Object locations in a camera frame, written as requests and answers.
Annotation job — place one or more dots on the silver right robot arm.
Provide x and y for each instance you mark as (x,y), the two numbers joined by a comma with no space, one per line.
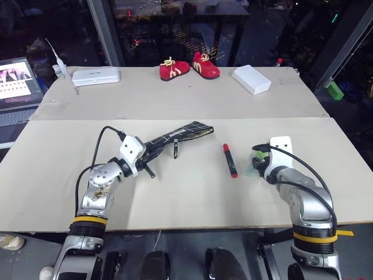
(309,201)

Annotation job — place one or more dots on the grey metal frame post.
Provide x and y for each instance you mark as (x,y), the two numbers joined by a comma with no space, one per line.
(344,46)
(106,32)

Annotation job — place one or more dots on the green block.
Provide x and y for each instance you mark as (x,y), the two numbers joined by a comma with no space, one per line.
(334,91)

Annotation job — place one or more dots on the green highlighter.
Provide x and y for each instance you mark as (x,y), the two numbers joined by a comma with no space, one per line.
(248,172)

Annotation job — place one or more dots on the open laptop computer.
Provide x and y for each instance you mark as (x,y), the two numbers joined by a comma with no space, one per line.
(17,84)

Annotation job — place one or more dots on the dark rounded shape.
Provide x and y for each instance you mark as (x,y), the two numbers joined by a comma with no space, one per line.
(295,272)

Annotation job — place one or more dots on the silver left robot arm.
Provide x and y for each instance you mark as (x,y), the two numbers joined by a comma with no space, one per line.
(99,178)

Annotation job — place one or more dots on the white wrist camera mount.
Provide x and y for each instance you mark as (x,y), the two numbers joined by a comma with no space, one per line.
(131,150)
(278,163)

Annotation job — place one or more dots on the beige sneaker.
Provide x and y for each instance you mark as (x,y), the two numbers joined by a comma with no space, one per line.
(10,242)

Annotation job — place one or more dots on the red and black marker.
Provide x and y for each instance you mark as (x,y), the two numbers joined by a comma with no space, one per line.
(230,161)

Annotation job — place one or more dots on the red baby shoe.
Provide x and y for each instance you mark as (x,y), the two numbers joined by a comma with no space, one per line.
(205,68)
(172,71)

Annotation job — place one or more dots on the flat white plastic case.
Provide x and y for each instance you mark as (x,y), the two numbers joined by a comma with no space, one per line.
(96,76)

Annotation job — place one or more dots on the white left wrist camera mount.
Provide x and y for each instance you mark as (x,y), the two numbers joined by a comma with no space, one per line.
(131,150)

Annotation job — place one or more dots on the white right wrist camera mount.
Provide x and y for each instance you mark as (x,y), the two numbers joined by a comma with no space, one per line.
(278,163)

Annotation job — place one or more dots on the black grid pattern pouch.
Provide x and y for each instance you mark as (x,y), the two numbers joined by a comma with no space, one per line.
(186,132)

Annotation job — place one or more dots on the black background table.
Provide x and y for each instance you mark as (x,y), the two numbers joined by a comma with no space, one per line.
(180,11)

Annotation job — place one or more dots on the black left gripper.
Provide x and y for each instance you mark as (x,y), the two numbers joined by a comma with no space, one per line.
(141,164)

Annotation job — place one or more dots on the white cardboard box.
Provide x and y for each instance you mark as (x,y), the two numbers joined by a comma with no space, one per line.
(251,79)

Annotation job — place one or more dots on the white nozzle bottle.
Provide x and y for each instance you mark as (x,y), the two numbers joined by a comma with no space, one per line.
(59,70)

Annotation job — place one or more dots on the beige cardboard sheet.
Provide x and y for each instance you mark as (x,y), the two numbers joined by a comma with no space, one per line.
(180,99)
(186,201)

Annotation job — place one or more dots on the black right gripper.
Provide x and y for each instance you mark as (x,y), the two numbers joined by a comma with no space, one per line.
(262,169)

